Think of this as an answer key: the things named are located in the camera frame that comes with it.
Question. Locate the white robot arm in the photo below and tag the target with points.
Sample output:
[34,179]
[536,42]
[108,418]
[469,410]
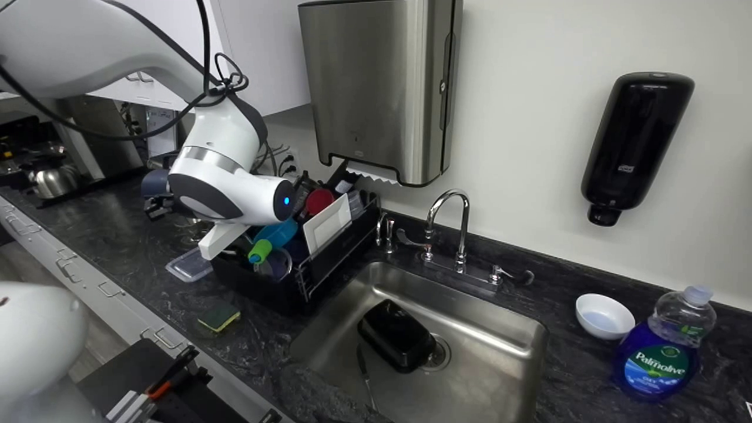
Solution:
[220,172]

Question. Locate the chrome faucet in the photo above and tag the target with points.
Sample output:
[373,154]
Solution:
[464,215]

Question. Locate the clear plastic lid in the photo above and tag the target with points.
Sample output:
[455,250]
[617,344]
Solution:
[189,267]

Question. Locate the black dish rack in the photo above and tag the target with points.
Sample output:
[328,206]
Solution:
[330,267]

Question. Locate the stainless steel sink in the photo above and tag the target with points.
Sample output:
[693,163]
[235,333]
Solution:
[484,336]

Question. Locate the orange black marker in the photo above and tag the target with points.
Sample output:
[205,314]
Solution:
[168,383]

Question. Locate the yellow green sponge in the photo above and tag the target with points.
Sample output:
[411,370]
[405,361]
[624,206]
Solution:
[220,320]

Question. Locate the black plastic container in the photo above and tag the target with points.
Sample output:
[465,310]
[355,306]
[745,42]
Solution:
[395,336]

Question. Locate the blue dish soap bottle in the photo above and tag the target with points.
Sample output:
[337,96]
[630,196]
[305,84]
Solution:
[658,366]

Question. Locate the small white bowl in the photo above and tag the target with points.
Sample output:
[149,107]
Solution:
[601,317]

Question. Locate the blue plastic bowl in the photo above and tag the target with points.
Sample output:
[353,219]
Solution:
[281,234]

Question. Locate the red cup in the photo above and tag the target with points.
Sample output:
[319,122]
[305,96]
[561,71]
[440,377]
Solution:
[318,203]

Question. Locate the black mounting board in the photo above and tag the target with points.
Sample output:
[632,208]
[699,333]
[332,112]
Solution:
[149,383]

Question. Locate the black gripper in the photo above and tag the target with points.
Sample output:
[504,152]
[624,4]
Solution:
[164,208]

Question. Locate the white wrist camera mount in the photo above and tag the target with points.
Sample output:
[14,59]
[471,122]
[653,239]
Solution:
[224,240]

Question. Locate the white plate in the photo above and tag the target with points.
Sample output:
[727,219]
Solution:
[325,227]

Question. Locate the black wall soap dispenser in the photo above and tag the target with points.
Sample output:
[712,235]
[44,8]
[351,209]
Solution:
[634,141]

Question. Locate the steel paper towel dispenser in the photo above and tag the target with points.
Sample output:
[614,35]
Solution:
[377,86]

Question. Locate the chrome sink sprayer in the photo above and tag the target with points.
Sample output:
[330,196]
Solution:
[385,235]

